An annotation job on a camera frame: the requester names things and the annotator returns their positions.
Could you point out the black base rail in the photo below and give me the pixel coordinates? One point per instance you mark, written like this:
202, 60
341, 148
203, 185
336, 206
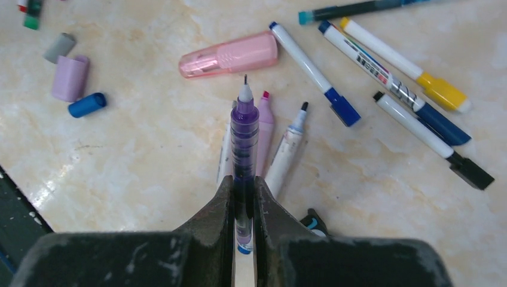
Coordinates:
21, 224

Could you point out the thick blue whiteboard marker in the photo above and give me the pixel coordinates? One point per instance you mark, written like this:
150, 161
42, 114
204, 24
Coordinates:
286, 152

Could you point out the purple highlighter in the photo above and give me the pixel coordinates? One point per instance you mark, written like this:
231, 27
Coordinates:
266, 127

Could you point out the owl eraser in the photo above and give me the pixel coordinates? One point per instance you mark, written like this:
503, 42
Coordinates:
314, 223

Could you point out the grey white marker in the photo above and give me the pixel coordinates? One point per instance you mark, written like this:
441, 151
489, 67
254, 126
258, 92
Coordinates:
225, 166

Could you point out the purple highlighter cap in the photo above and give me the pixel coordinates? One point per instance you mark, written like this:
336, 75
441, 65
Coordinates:
70, 78

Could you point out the pink highlighter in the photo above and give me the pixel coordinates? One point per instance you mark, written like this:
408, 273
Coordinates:
239, 55

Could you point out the purple pen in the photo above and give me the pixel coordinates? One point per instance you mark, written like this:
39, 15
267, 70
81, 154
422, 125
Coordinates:
244, 129

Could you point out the yellow cap marker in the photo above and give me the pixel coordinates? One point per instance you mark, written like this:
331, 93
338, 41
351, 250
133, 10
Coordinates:
440, 91

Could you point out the blue cap thin marker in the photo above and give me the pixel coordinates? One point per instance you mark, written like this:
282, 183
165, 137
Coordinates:
338, 103

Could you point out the green pen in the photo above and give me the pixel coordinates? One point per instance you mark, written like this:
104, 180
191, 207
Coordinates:
32, 14

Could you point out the navy cap marker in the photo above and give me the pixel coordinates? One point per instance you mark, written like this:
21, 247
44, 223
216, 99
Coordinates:
425, 112

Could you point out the red cap pen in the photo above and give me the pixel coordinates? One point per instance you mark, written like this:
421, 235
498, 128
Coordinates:
22, 5

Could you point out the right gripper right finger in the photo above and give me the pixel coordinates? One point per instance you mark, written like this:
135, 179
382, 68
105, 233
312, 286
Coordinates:
286, 253

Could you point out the black cap marker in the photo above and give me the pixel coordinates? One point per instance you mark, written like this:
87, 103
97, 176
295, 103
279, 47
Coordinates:
465, 168

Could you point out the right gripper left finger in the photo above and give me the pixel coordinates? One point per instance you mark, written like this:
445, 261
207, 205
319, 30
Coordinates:
198, 253

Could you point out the grey marker cap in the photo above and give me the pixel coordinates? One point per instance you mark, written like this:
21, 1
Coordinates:
63, 44

